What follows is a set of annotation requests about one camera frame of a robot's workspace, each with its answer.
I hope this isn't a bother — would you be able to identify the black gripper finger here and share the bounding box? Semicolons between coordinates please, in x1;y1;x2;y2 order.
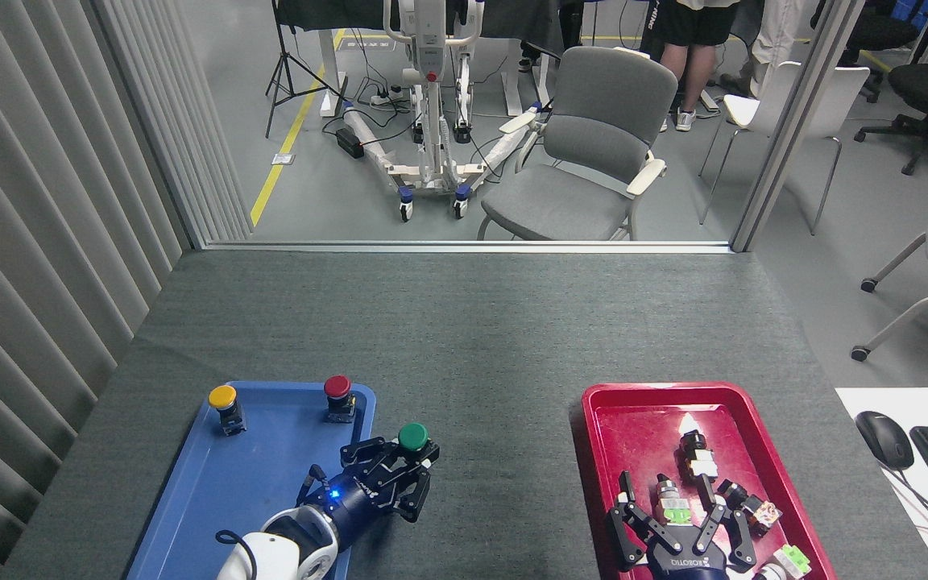
694;475;758;569
379;447;441;524
340;437;404;484
607;471;676;574

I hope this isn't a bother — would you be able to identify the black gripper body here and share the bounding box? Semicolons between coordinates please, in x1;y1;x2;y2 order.
646;546;737;580
307;470;394;549

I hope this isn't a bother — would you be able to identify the green push button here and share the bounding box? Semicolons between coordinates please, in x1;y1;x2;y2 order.
396;422;433;464

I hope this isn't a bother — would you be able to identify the red push button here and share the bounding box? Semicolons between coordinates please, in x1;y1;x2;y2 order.
323;375;357;424

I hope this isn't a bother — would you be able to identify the yellow push button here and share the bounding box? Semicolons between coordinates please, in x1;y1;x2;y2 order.
208;384;247;437

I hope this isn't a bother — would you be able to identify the blue plastic tray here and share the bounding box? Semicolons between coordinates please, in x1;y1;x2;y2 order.
126;380;376;580

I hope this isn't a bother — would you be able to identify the red plastic tray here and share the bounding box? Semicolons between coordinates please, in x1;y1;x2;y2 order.
581;382;835;580

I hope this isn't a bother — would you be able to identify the white desk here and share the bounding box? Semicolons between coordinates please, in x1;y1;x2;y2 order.
835;387;928;580

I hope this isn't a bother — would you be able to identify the black computer mouse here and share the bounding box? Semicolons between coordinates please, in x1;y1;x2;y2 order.
855;411;915;471

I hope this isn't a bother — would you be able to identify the black tripod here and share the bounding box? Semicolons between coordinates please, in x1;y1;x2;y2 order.
265;0;350;139

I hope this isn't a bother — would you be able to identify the white stand on wheels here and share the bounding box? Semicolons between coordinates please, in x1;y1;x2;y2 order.
342;0;549;222

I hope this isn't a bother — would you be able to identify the grey armchair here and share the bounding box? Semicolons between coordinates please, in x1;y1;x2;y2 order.
476;46;679;241

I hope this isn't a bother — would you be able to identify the white chair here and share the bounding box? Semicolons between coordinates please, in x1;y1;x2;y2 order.
699;62;871;236

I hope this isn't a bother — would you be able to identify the person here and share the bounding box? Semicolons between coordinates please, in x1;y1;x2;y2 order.
641;0;743;134
720;0;805;99

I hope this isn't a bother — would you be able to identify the black switch with colourful base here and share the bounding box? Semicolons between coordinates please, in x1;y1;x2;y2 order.
719;481;783;532

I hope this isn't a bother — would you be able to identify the silver switch with green base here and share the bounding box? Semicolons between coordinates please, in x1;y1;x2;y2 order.
656;474;692;526

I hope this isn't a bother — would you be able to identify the white switch with green base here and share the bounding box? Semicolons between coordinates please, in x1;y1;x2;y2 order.
752;545;813;580

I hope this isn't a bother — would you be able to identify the black and white switch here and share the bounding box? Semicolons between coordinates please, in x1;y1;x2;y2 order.
677;431;716;480

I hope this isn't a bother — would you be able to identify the silver table edge rail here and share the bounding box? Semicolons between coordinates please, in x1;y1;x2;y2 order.
202;240;735;255

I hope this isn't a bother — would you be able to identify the silver post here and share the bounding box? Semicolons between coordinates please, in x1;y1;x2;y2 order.
730;0;868;253

